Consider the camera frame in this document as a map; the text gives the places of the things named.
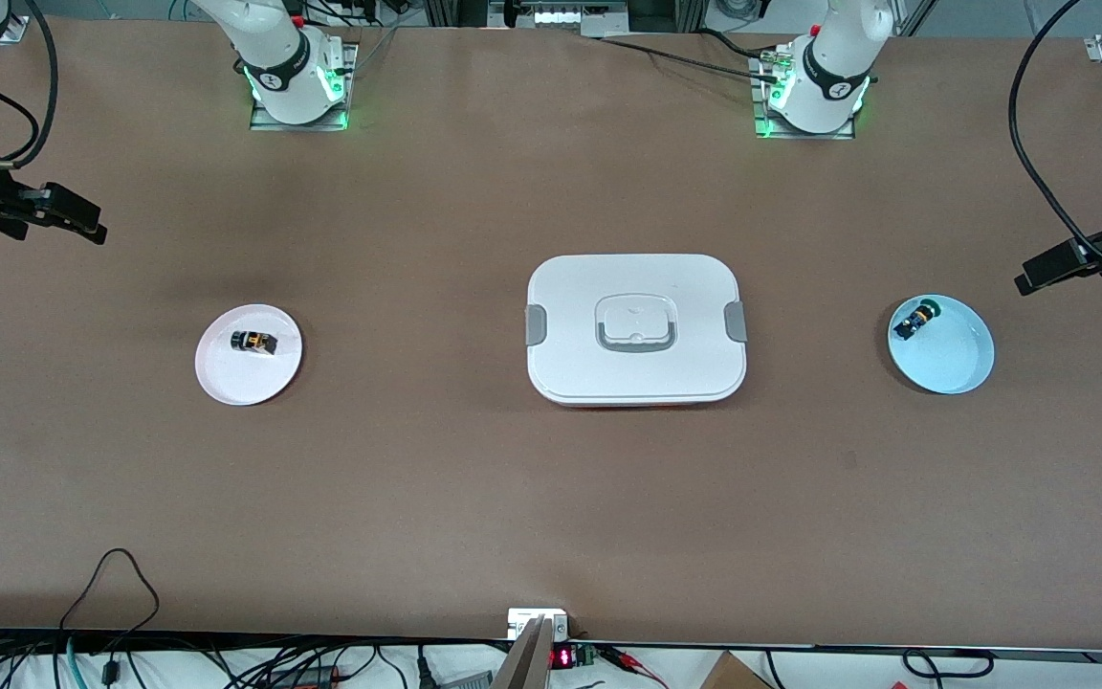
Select pink round plate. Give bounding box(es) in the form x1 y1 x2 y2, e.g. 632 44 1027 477
194 303 304 407

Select black base power cable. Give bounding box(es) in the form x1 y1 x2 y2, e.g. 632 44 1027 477
597 29 783 85

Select light blue round plate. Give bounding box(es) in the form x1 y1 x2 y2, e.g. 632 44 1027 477
887 294 996 395

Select red clip wires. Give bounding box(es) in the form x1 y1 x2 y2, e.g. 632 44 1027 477
603 645 672 689

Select white lidded box grey latches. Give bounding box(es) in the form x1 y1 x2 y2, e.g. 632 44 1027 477
524 254 749 410

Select white metal bracket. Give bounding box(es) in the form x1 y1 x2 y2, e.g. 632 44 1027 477
507 608 570 641

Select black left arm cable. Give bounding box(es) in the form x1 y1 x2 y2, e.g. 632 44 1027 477
1007 0 1102 280

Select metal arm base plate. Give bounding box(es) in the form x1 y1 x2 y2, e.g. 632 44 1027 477
249 42 359 133
750 53 858 141

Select black looped table cable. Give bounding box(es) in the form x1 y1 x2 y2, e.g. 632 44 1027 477
57 547 162 689

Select green black switch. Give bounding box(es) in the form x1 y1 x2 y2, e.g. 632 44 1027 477
898 299 940 340

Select black power adapter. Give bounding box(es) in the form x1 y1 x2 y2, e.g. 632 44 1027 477
267 664 343 689

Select black flat loop cable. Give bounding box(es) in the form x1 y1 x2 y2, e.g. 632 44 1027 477
901 648 996 678

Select lit rack device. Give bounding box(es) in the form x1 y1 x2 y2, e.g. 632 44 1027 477
488 0 630 32

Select grey aluminium post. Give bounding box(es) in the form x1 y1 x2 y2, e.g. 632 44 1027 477
491 616 555 689

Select brown cardboard piece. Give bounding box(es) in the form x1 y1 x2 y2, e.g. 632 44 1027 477
698 651 774 689

